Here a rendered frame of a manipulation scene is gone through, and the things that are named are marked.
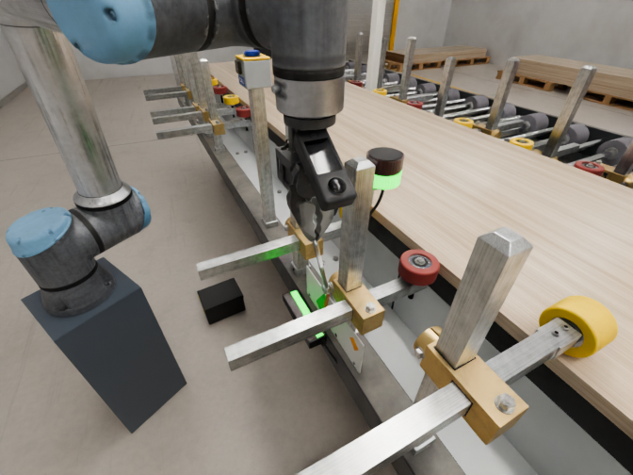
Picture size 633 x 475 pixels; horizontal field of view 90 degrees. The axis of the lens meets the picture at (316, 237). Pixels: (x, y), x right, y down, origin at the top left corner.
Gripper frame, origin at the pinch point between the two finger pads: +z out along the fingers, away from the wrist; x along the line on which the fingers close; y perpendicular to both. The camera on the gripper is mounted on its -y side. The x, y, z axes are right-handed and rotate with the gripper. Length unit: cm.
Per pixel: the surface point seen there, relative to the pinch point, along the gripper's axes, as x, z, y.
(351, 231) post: -6.0, -0.3, -1.5
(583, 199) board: -80, 12, -4
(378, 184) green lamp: -10.2, -8.4, -1.7
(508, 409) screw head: -7.0, 3.7, -33.0
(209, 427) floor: 32, 102, 28
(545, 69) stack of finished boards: -619, 76, 330
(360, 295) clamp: -7.9, 14.7, -3.7
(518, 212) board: -58, 12, -1
